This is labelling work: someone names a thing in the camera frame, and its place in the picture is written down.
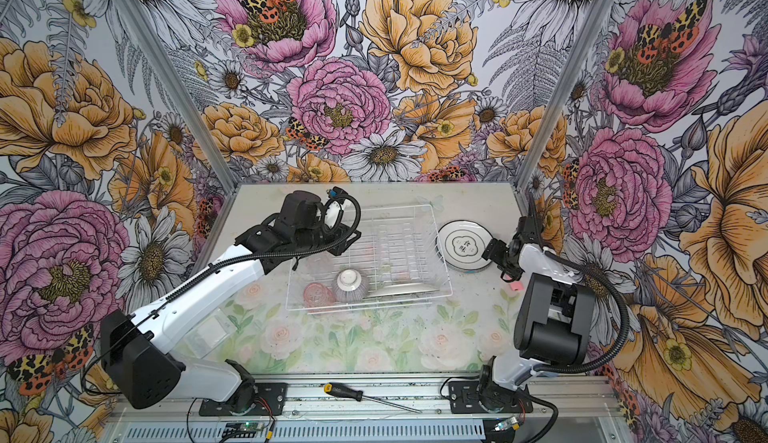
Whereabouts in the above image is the white plate grey emblem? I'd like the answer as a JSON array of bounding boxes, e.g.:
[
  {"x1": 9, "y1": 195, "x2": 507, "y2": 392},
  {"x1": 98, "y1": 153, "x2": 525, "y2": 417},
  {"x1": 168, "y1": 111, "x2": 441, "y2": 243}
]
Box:
[{"x1": 437, "y1": 220, "x2": 493, "y2": 272}]

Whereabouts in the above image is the pink glass cup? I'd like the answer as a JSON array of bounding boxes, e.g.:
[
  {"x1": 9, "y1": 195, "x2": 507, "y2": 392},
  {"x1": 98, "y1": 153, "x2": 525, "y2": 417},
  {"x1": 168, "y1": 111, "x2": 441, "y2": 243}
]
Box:
[{"x1": 303, "y1": 282, "x2": 336, "y2": 308}]

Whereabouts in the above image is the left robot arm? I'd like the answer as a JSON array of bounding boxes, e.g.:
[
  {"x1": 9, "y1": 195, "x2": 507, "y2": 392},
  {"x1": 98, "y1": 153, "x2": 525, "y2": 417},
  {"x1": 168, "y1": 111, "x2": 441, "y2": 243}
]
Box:
[{"x1": 100, "y1": 187, "x2": 362, "y2": 414}]

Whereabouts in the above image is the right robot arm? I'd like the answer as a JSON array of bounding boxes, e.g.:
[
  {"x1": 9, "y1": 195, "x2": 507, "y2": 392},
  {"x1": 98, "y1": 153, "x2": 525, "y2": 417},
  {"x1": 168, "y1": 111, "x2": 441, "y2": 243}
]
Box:
[{"x1": 477, "y1": 216, "x2": 596, "y2": 413}]

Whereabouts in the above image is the clear plastic square container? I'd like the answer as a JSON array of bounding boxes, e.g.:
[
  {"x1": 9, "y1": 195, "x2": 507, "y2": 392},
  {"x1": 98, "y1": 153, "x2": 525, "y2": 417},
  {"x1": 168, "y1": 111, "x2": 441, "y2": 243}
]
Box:
[{"x1": 180, "y1": 309, "x2": 236, "y2": 359}]

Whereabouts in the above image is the small green circuit board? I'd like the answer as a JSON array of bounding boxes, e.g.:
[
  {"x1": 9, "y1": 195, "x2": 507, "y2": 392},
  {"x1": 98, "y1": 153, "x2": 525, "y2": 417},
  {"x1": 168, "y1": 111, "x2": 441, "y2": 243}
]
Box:
[{"x1": 222, "y1": 421, "x2": 261, "y2": 441}]

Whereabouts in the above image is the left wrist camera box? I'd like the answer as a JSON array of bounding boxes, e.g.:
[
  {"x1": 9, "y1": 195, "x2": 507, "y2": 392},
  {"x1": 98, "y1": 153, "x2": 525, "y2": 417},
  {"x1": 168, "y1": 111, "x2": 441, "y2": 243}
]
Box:
[{"x1": 323, "y1": 186, "x2": 352, "y2": 229}]

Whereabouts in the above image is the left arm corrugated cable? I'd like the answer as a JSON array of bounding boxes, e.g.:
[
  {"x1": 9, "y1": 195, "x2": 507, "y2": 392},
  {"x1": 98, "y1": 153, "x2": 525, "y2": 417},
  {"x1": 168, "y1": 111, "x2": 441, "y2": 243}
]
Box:
[{"x1": 161, "y1": 190, "x2": 364, "y2": 306}]

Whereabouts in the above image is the white wire dish rack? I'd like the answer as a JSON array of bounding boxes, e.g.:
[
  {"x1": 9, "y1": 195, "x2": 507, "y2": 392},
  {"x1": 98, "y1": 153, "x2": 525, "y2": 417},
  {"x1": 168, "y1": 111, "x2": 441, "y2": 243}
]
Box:
[{"x1": 286, "y1": 204, "x2": 453, "y2": 314}]

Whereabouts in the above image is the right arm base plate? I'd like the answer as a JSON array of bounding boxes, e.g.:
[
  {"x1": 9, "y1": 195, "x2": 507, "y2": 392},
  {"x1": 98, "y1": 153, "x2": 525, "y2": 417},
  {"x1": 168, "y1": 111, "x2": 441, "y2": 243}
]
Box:
[{"x1": 439, "y1": 378, "x2": 533, "y2": 415}]

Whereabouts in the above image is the aluminium corner post left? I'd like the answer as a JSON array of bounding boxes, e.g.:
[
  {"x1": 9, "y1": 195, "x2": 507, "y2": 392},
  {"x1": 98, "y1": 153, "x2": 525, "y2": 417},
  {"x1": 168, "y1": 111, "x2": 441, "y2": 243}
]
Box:
[{"x1": 113, "y1": 0, "x2": 239, "y2": 195}]

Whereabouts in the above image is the aluminium corner post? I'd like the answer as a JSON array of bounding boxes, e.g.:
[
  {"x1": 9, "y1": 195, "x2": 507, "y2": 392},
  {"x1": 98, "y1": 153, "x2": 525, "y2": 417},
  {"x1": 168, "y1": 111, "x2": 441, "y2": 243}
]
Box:
[
  {"x1": 516, "y1": 0, "x2": 616, "y2": 190},
  {"x1": 113, "y1": 0, "x2": 239, "y2": 195}
]

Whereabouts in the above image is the yellow handled screwdriver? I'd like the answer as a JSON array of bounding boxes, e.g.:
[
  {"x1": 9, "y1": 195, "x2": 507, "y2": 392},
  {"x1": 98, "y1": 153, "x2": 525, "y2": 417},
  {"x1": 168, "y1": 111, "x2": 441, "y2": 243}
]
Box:
[{"x1": 323, "y1": 382, "x2": 421, "y2": 414}]

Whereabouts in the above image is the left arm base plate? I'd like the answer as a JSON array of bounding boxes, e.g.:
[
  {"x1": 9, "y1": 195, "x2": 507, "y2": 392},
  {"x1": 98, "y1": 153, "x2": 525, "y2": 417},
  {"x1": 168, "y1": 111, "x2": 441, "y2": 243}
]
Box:
[{"x1": 198, "y1": 382, "x2": 288, "y2": 417}]

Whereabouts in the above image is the aluminium corner post right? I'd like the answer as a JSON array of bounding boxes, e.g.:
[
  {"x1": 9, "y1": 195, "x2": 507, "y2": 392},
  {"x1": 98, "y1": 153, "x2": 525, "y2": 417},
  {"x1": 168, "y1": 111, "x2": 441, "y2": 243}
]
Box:
[{"x1": 516, "y1": 0, "x2": 616, "y2": 190}]

